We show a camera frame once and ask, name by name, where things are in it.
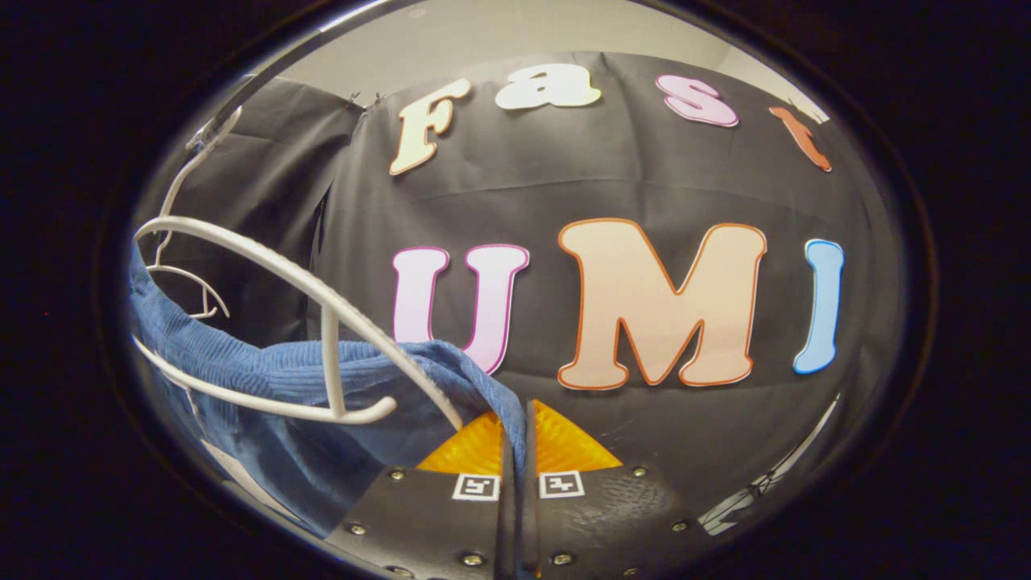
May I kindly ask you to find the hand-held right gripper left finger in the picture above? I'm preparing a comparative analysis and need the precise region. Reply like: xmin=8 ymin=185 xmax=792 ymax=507
xmin=322 ymin=411 xmax=516 ymax=580

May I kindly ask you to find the black tripod stand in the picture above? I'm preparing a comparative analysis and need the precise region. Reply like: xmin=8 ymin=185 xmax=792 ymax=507
xmin=701 ymin=395 xmax=843 ymax=532

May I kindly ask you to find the blue corduroy jacket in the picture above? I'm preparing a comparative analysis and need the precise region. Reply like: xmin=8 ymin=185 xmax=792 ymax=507
xmin=129 ymin=242 xmax=528 ymax=537

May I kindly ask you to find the white clothes hanger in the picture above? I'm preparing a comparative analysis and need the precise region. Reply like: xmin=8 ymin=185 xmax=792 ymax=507
xmin=147 ymin=242 xmax=232 ymax=321
xmin=131 ymin=105 xmax=466 ymax=432

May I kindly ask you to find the black backdrop cloth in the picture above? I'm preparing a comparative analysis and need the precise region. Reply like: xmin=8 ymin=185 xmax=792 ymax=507
xmin=133 ymin=50 xmax=907 ymax=516

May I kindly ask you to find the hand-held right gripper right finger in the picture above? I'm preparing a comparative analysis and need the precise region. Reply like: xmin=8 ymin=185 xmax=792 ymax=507
xmin=525 ymin=399 xmax=718 ymax=580

